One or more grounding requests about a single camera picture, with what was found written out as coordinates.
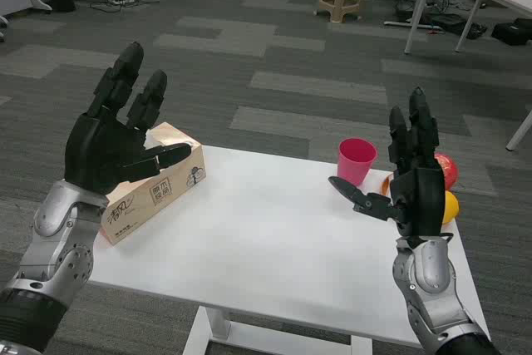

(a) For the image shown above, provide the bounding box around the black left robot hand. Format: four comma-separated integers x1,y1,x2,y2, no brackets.
64,42,193,197

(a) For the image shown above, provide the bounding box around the pink plastic cup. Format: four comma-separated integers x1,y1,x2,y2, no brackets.
337,137,378,186

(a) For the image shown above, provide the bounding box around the boxy black bag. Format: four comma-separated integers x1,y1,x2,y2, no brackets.
490,17,532,47

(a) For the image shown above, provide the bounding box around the white table base frame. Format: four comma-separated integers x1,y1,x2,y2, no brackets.
182,304,373,355

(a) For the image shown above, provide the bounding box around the flat black bag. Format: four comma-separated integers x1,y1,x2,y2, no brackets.
431,13,487,38

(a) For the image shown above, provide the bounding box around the red apple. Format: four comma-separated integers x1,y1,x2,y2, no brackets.
434,153,461,190

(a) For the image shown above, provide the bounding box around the white desk foot bar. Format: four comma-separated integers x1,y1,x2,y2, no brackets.
384,20,441,32

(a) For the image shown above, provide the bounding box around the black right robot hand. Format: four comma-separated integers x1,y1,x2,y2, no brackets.
328,86,446,239

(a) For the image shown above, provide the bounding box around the yellow lemon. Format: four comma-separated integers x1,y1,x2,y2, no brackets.
440,190,461,225

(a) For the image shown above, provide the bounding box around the wood-print tissue box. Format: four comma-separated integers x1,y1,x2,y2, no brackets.
98,121,208,248

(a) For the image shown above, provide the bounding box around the white slanted desk leg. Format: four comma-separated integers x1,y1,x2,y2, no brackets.
505,108,532,151

